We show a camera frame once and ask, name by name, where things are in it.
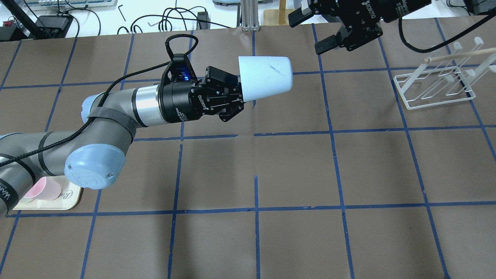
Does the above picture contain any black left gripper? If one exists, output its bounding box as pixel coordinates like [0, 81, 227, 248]
[158, 66, 245, 123]

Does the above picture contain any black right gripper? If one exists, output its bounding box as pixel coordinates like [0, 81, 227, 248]
[288, 0, 431, 55]

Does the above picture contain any light blue ikea cup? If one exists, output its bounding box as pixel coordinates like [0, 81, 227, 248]
[238, 56, 293, 102]

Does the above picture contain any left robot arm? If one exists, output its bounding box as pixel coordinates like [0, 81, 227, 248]
[0, 65, 246, 216]

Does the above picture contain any white cup tray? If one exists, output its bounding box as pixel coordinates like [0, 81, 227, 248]
[14, 184, 82, 211]

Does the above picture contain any pink cup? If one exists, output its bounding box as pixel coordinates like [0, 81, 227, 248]
[23, 177, 62, 201]

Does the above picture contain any wooden stand base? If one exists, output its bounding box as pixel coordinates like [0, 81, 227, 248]
[262, 0, 295, 26]

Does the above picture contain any black power adapter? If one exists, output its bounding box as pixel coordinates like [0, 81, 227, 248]
[196, 11, 210, 30]

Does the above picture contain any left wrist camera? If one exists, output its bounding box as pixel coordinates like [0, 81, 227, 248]
[161, 53, 197, 85]

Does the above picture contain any aluminium frame post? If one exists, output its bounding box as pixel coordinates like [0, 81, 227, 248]
[240, 0, 259, 32]

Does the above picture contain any white wire cup rack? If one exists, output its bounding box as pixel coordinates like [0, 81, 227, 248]
[393, 37, 496, 110]

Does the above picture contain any black camera cable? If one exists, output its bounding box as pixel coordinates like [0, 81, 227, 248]
[0, 34, 199, 167]

